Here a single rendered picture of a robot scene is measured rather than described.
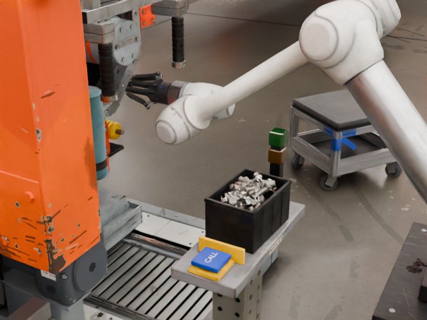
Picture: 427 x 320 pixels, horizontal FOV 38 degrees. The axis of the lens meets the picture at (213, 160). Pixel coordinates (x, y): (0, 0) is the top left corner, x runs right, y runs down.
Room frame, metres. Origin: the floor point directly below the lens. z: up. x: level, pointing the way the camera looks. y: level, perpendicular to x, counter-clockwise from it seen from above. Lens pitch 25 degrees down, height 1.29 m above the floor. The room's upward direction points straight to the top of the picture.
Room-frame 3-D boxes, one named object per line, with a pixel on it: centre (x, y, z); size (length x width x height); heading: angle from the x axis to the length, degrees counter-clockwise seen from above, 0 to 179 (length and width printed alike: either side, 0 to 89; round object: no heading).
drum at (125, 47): (1.73, 0.33, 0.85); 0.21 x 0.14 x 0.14; 61
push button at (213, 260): (1.18, 0.00, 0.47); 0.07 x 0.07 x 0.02; 61
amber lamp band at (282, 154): (1.51, -0.17, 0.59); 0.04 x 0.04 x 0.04; 61
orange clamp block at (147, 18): (2.04, 0.25, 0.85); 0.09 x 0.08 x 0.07; 151
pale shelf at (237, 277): (1.33, -0.08, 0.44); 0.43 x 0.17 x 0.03; 151
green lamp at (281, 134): (1.51, -0.17, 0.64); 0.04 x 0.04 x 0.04; 61
